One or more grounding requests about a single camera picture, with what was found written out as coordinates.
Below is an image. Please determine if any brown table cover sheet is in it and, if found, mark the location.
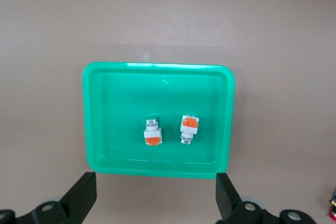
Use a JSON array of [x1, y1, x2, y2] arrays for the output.
[[0, 0, 336, 224]]

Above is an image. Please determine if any white orange push-button switch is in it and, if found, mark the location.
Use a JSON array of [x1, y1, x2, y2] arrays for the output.
[[143, 115, 163, 147]]

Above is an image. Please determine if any white and orange switch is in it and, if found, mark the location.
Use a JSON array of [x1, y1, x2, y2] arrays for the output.
[[180, 113, 200, 145]]

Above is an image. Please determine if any clear tape piece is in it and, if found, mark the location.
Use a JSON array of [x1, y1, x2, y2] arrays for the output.
[[138, 50, 152, 63]]

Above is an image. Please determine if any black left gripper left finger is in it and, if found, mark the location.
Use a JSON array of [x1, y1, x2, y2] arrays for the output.
[[0, 172, 97, 224]]

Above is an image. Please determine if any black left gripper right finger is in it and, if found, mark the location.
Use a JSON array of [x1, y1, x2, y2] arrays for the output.
[[215, 173, 316, 224]]

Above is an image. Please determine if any red mushroom button black base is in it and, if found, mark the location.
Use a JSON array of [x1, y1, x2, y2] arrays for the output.
[[329, 187, 336, 219]]

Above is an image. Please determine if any green plastic tray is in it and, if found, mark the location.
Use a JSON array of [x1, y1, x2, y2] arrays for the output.
[[82, 61, 237, 179]]

